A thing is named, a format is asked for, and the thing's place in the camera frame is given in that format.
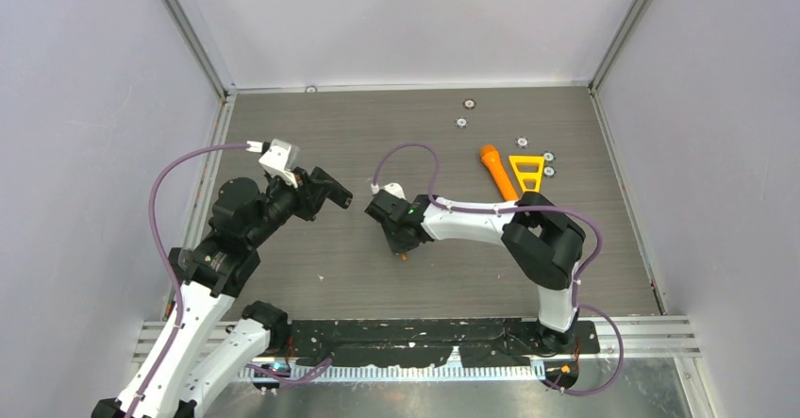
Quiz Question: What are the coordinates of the black remote control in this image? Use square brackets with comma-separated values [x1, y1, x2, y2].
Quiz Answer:
[309, 167, 353, 209]

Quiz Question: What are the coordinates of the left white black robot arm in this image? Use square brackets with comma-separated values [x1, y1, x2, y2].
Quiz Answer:
[92, 167, 353, 417]

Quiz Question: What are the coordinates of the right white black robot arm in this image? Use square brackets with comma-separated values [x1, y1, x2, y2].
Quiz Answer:
[365, 189, 586, 353]

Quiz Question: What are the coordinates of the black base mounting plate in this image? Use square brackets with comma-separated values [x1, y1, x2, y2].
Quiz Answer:
[267, 318, 600, 368]

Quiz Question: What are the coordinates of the dark clear plastic box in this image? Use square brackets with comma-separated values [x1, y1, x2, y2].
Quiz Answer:
[167, 247, 187, 276]

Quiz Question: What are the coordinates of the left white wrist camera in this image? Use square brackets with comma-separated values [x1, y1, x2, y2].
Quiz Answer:
[258, 139, 299, 189]

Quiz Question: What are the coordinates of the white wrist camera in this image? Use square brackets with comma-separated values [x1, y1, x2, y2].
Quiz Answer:
[258, 139, 299, 189]
[370, 182, 406, 200]

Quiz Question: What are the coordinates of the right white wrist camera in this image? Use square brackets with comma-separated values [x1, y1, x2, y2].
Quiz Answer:
[370, 182, 406, 200]

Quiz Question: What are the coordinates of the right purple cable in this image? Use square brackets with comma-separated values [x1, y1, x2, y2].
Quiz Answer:
[372, 142, 606, 292]

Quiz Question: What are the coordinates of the purple cable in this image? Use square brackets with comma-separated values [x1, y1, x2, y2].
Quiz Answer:
[372, 142, 606, 292]
[125, 142, 262, 418]

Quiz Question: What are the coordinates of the orange plastic handle tool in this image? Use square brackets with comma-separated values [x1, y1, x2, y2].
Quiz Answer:
[478, 144, 519, 201]

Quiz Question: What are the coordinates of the yellow triangular plastic frame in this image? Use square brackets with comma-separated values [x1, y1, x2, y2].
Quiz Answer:
[508, 155, 545, 192]

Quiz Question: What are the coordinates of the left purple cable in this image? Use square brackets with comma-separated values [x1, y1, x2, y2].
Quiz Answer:
[125, 142, 262, 418]

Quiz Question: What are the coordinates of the ribbed aluminium front rail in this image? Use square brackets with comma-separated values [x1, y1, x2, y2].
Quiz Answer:
[278, 360, 560, 383]

